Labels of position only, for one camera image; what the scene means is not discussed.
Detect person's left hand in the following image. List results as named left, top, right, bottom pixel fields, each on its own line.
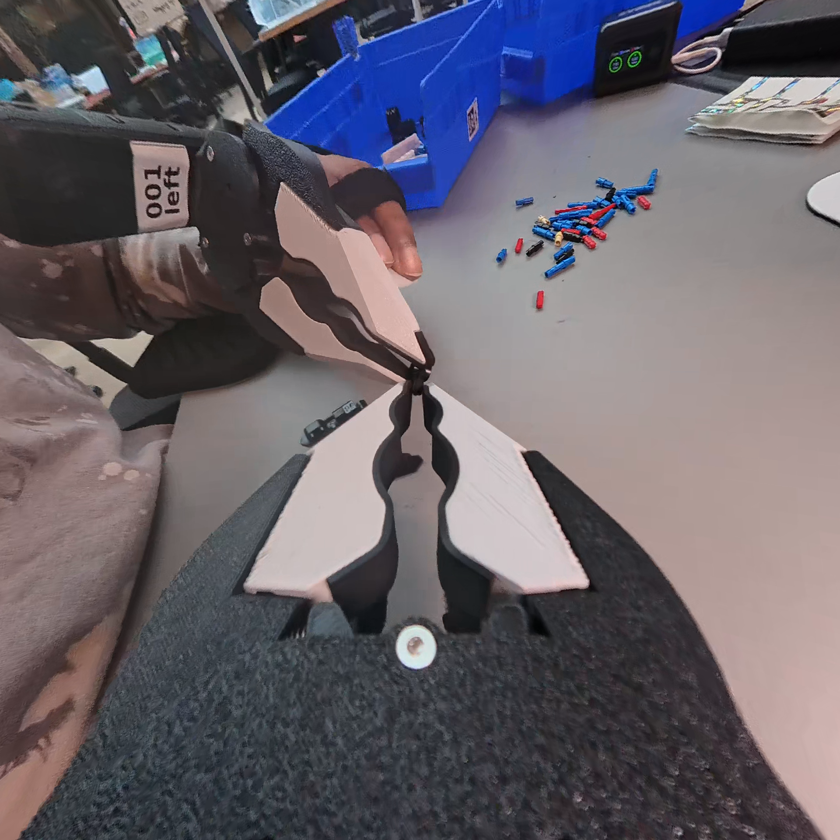
left=320, top=156, right=424, bottom=283

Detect pile of small plastic pins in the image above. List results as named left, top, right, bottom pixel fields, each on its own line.
left=495, top=167, right=660, bottom=312

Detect black chair armrest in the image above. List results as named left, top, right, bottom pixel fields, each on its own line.
left=128, top=315, right=284, bottom=401

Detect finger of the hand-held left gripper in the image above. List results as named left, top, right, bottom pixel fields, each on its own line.
left=258, top=276, right=421, bottom=385
left=272, top=182, right=436, bottom=382

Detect black box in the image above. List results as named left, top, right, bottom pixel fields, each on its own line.
left=722, top=0, right=840, bottom=67

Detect blue plastic bin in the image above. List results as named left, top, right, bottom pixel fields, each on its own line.
left=502, top=0, right=746, bottom=106

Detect small black labelled part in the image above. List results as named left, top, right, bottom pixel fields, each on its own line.
left=302, top=399, right=368, bottom=447

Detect person's left forearm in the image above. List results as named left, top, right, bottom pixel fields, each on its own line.
left=0, top=230, right=263, bottom=342

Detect white metal pole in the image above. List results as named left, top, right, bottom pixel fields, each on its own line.
left=209, top=0, right=265, bottom=120

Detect black device with green display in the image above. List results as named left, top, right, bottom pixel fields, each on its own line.
left=592, top=0, right=683, bottom=99

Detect person's patterned sweatshirt torso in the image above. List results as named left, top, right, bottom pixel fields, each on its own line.
left=0, top=322, right=177, bottom=840

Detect cluttered background table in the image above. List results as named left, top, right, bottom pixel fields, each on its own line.
left=0, top=26, right=178, bottom=112

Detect blue bin with square tag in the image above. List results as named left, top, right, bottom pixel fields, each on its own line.
left=262, top=0, right=509, bottom=212

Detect white flat pad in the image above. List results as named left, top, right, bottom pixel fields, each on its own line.
left=806, top=172, right=840, bottom=227

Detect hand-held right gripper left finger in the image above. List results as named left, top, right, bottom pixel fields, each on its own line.
left=243, top=382, right=403, bottom=636

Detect grey desk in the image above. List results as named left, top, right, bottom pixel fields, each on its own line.
left=98, top=75, right=840, bottom=840

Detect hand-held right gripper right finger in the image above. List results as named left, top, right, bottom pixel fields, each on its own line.
left=422, top=384, right=590, bottom=636

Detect white cable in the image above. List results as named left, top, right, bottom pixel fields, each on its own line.
left=669, top=29, right=732, bottom=73

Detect stack of printed sheets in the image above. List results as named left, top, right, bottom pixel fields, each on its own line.
left=686, top=75, right=840, bottom=145

